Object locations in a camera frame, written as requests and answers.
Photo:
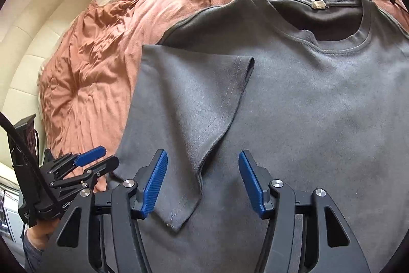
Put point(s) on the brown bed blanket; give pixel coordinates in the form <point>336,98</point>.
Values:
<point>96,68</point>

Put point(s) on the grey t-shirt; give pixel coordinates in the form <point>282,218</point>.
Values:
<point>287,100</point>

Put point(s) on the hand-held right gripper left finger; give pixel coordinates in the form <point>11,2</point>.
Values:
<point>156,183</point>

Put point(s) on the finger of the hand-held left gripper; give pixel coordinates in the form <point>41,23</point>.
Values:
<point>91,155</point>
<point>102,168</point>

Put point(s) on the person's left hand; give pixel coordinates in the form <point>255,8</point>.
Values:
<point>41,236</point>

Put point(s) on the cream padded headboard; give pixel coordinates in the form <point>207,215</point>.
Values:
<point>25,68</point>

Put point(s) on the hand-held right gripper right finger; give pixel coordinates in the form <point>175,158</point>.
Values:
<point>252,183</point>

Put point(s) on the person's left forearm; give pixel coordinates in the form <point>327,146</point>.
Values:
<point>32,258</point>

